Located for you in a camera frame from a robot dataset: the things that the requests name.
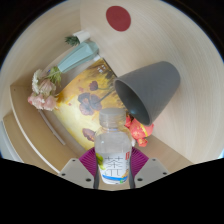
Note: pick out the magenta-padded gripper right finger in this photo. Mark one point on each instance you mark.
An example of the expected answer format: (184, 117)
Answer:
(151, 171)

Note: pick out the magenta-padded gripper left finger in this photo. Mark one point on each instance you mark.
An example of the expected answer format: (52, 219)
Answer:
(78, 171)

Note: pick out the clear plastic drink bottle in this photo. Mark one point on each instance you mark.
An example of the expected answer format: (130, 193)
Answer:
(113, 150)

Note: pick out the red plush toy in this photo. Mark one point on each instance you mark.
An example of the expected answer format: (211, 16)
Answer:
(140, 130)

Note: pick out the slim white light bar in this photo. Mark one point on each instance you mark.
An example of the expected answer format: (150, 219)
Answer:
(51, 128)

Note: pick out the light wooden shelf board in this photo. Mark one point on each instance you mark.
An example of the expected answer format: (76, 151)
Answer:
(26, 126)

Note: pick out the yellow poppy flower painting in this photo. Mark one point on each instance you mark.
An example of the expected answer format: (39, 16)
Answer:
(85, 100)

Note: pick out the grey plastic cup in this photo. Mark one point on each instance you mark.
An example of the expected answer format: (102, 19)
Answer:
(153, 88)

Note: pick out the pink and white flower bouquet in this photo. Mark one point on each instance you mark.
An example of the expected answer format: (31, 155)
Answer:
(41, 93)

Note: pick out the pale teal vase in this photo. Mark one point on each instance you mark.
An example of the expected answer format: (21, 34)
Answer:
(78, 56)

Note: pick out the small potted succulent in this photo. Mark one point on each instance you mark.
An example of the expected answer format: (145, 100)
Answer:
(81, 36)

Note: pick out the flat round red coaster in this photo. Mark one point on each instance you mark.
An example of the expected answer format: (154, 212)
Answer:
(118, 18)

